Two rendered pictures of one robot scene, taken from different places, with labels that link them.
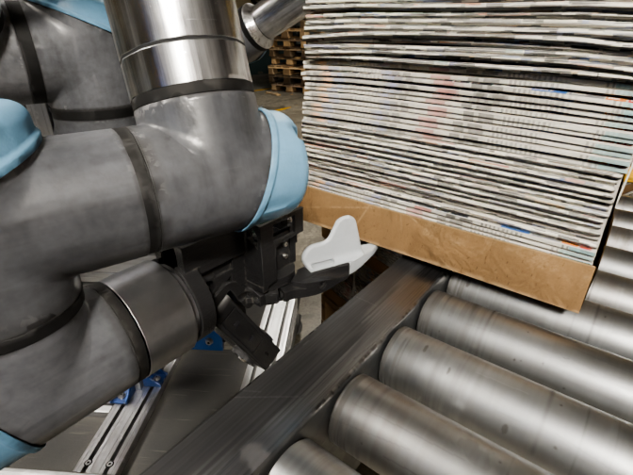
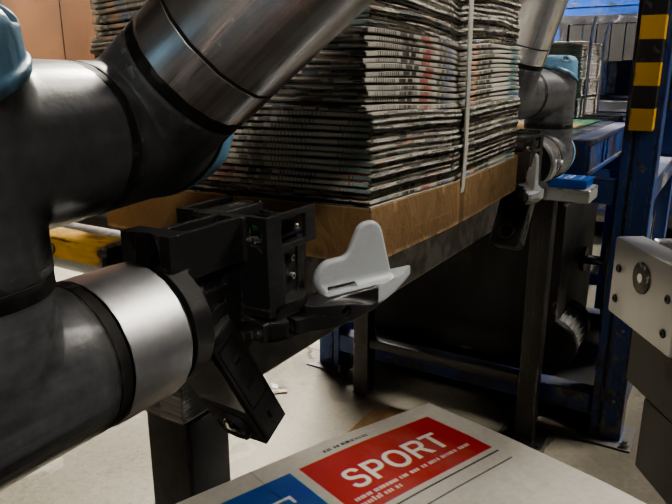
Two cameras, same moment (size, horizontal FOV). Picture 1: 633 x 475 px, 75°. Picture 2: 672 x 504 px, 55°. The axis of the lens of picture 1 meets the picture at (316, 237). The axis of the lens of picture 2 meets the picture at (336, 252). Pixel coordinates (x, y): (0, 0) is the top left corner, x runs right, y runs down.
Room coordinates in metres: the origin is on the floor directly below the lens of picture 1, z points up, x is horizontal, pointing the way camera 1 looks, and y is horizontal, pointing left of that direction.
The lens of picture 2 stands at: (1.18, -0.28, 0.95)
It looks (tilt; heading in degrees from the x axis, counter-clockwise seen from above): 16 degrees down; 174
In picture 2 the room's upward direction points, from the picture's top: straight up
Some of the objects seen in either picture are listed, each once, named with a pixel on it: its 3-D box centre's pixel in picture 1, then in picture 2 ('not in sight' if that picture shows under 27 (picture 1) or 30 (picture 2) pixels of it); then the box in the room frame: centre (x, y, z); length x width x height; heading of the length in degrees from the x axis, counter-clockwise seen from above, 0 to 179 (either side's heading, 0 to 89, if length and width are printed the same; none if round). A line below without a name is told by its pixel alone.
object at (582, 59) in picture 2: not in sight; (551, 79); (-1.24, 0.81, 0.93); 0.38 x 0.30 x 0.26; 142
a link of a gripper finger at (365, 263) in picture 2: not in sight; (368, 260); (0.76, -0.21, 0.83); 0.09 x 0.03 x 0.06; 115
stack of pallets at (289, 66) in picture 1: (307, 50); not in sight; (8.21, 0.15, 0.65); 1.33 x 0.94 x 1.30; 146
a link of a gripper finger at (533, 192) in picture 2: not in sight; (532, 177); (0.42, 0.05, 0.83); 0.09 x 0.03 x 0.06; 169
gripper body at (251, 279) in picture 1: (232, 262); (516, 162); (0.31, 0.07, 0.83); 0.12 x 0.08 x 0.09; 142
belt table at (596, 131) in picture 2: not in sight; (502, 139); (-0.79, 0.46, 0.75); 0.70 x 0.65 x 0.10; 142
